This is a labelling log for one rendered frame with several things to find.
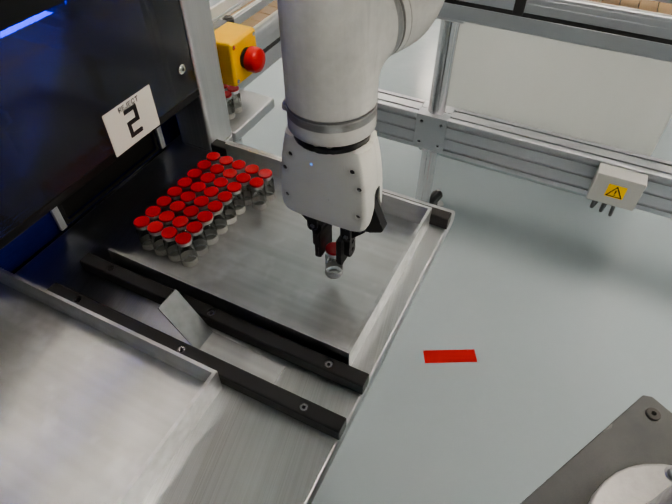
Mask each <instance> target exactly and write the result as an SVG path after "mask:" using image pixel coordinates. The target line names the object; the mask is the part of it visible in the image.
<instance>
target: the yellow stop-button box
mask: <svg viewBox="0 0 672 504"><path fill-rule="evenodd" d="M213 26H214V32H215V38H216V44H217V50H218V56H219V62H220V68H221V73H222V79H223V83H224V84H227V85H231V86H238V85H239V84H240V83H241V82H242V81H244V80H245V79H246V78H247V77H249V76H250V75H251V74H252V72H248V71H247V70H246V69H245V67H244V62H243V60H244V54H245V52H246V50H247V49H248V47H250V46H256V38H255V30H254V28H253V27H250V26H245V25H241V24H236V23H232V22H227V21H225V20H221V19H218V20H216V21H215V22H213Z"/></svg>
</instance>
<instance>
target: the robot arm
mask: <svg viewBox="0 0 672 504"><path fill-rule="evenodd" d="M444 1H445V0H277V7H278V18H279V29H280V41H281V52H282V64H283V75H284V86H285V97H284V99H283V101H282V109H283V110H285V111H287V122H288V125H287V127H286V130H285V135H284V142H283V150H282V164H281V180H282V195H283V201H284V203H285V205H286V206H287V207H288V208H289V209H291V210H292V211H294V212H297V213H299V214H301V215H302V216H303V217H304V218H305V219H306V220H307V226H308V228H309V229H310V230H312V233H313V244H314V245H315V256H317V257H322V255H323V254H324V252H325V247H326V245H327V244H328V243H331V242H332V225H334V226H337V227H340V236H339V237H338V239H337V240H336V262H337V264H339V265H342V264H343V263H344V261H345V260H346V258H347V257H351V256H352V255H353V253H354V251H355V238H356V237H357V236H359V235H361V234H364V233H365V232H369V233H381V232H383V230H384V228H385V227H386V225H387V222H386V219H385V217H384V214H383V212H382V209H381V202H382V161H381V153H380V147H379V141H378V137H377V133H376V131H375V130H374V129H375V127H376V120H377V99H378V84H379V76H380V72H381V69H382V67H383V65H384V63H385V61H386V60H387V59H388V58H389V57H390V56H392V55H394V54H396V53H398V52H399V51H401V50H403V49H405V48H407V47H409V46H410V45H412V44H413V43H415V42H416V41H418V40H419V39H420V38H421V37H422V36H423V35H424V34H425V33H426V32H427V31H428V29H429V28H430V27H431V25H432V24H433V22H434V21H435V19H436V17H437V16H438V14H439V12H440V10H441V8H442V6H443V3H444ZM588 504H672V465H666V464H641V465H636V466H631V467H628V468H625V469H623V470H621V471H618V472H616V473H615V474H613V475H612V476H611V477H609V478H608V479H607V480H605V481H604V482H603V483H602V484H601V485H600V487H599V488H598V489H597V490H596V491H595V493H594V494H593V495H592V497H591V499H590V501H589V503H588Z"/></svg>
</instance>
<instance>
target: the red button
mask: <svg viewBox="0 0 672 504"><path fill-rule="evenodd" d="M265 60H266V57H265V53H264V51H263V50H262V49H261V48H260V47H256V46H250V47H248V49H247V50H246V52H245V54H244V60H243V62H244V67H245V69H246V70H247V71H248V72H252V73H259V72H261V71H262V69H263V68H264V65H265Z"/></svg>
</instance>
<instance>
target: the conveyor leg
mask: <svg viewBox="0 0 672 504"><path fill-rule="evenodd" d="M436 19H441V24H440V31H439V38H438V44H437V51H436V58H435V65H434V72H433V79H432V86H431V93H430V100H429V107H428V111H429V112H430V113H431V114H434V115H441V114H443V113H445V109H446V103H447V97H448V91H449V85H450V79H451V74H452V68H453V62H454V56H455V50H456V44H457V39H458V33H459V27H460V23H461V24H464V22H462V21H457V20H452V19H447V18H442V17H436ZM437 155H438V153H436V152H432V151H429V150H425V149H422V155H421V162H420V169H419V176H418V183H417V190H416V197H415V199H418V200H421V201H424V202H427V203H429V202H430V196H431V190H432V184H433V179H434V173H435V167H436V161H437Z"/></svg>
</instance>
